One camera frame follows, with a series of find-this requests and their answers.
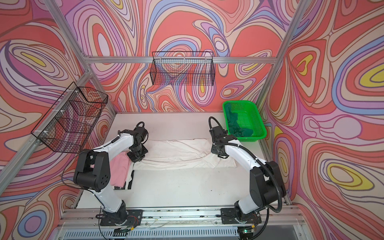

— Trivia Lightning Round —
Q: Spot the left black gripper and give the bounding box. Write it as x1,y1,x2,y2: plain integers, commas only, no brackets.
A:
128,143,150,162

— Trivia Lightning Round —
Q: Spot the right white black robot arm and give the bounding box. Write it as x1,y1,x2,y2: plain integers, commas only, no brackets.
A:
208,117,287,224

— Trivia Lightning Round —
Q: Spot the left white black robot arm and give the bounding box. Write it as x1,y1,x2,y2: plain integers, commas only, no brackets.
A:
73,122,148,226

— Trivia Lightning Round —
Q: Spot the green t shirt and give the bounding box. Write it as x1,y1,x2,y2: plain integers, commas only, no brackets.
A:
225,104,254,138

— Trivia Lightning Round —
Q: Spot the green plastic basket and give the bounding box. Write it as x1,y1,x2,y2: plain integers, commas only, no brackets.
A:
222,101,267,142

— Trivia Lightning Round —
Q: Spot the pink folded t shirt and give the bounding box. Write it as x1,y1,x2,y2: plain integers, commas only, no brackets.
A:
91,151,131,192

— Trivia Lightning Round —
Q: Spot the black wire basket back wall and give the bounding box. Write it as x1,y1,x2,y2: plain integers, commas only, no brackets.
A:
150,51,216,86

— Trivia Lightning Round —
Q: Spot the black wire basket wall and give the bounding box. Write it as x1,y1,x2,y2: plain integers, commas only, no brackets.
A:
150,51,216,86
31,83,108,153

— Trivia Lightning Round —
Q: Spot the black wire basket left wall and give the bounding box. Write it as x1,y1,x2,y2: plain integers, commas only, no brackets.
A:
31,83,108,153

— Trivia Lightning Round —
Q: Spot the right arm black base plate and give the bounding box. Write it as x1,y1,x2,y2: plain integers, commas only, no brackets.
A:
216,208,262,225

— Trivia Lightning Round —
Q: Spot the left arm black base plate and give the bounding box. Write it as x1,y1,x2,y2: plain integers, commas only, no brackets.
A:
99,209,144,227

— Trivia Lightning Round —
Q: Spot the aluminium frame back bar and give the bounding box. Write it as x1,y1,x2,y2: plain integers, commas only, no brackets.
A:
84,56,277,65

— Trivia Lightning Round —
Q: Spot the aluminium frame bar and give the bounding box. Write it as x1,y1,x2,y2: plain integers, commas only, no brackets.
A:
84,56,277,65
1,70,92,194

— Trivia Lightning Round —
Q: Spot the white vented cable duct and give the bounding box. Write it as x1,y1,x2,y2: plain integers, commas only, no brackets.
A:
55,227,239,240

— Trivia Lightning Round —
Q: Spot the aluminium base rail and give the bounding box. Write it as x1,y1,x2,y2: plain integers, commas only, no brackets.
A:
58,206,306,228

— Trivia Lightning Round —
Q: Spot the aluminium frame left bar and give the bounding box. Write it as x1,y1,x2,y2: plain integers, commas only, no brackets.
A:
1,70,92,194

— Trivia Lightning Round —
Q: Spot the aluminium frame left post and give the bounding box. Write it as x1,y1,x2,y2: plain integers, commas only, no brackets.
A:
44,0,118,116

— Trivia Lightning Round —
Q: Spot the aluminium frame post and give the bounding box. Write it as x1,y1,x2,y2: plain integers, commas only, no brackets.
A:
256,0,312,110
44,0,118,116

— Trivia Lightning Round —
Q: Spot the aluminium frame right post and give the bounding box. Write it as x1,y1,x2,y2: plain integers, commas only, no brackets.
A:
256,0,312,110

